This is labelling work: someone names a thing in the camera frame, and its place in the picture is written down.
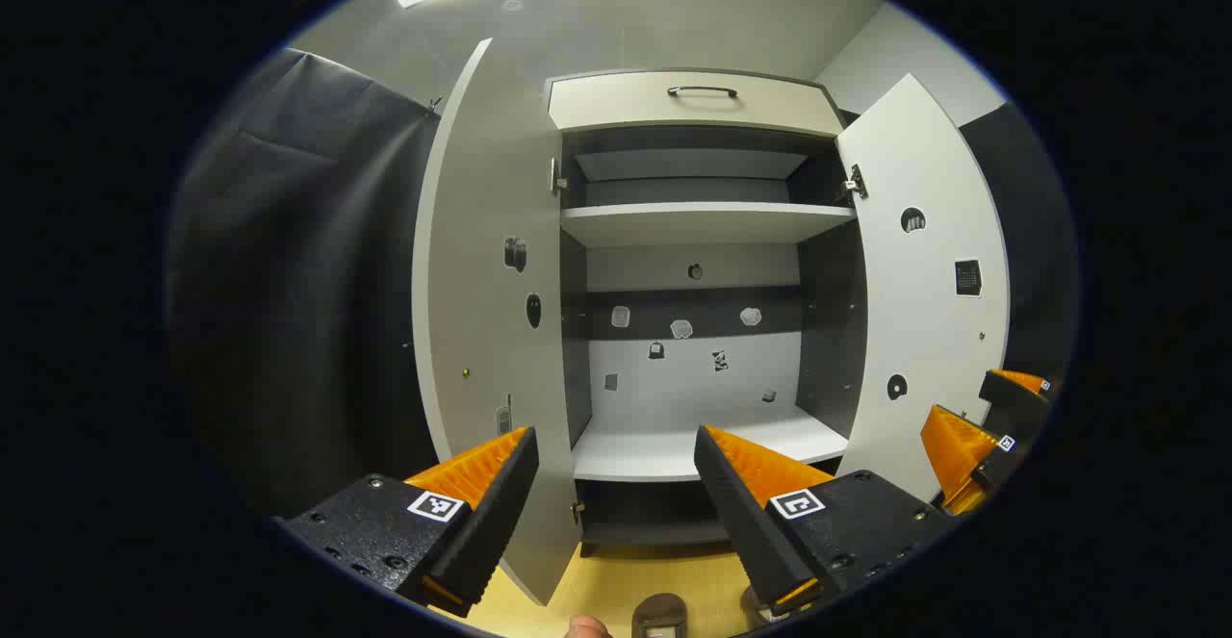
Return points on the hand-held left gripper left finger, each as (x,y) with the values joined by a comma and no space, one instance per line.
(496,513)

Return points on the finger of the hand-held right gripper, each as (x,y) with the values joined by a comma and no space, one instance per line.
(1011,402)
(953,450)

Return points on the white door with camera sticker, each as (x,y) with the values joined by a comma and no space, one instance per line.
(481,282)

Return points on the black backdrop cloth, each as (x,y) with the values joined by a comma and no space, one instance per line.
(289,282)

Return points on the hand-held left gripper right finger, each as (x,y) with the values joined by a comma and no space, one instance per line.
(736,513)

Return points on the small black cloth clip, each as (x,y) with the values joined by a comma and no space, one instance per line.
(435,102)

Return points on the white shoe cabinet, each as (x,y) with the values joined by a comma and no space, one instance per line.
(674,446)

